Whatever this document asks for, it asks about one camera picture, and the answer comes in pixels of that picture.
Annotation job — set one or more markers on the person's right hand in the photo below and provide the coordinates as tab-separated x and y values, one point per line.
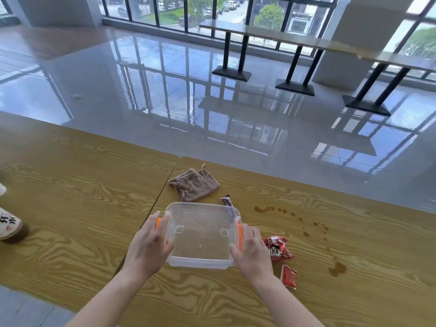
253	257

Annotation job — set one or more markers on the person's left hand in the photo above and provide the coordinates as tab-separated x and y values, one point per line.
146	250

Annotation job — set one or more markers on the person's left thumb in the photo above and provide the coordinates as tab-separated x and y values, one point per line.
167	250

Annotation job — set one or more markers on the person's right thumb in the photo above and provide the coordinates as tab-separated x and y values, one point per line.
235	253

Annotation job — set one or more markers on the clear container with orange clips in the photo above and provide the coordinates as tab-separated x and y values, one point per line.
201	231

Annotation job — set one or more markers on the person's left forearm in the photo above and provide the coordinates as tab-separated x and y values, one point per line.
109	298

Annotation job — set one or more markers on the person's right forearm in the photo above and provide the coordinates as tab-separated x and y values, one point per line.
284	304

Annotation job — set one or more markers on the crumpled red snack packet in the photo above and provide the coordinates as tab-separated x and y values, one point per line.
277	248

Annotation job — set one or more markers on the brown snack bar wrapper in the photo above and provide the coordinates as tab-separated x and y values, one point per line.
226	200

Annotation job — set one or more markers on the small red sachet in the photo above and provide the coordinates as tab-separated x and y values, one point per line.
289	276

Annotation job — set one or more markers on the brown cloth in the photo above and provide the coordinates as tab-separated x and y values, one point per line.
194	185

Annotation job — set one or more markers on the long wooden table black legs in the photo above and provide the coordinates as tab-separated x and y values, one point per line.
402	60
272	33

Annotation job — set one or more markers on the black window frame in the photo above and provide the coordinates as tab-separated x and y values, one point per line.
250	10

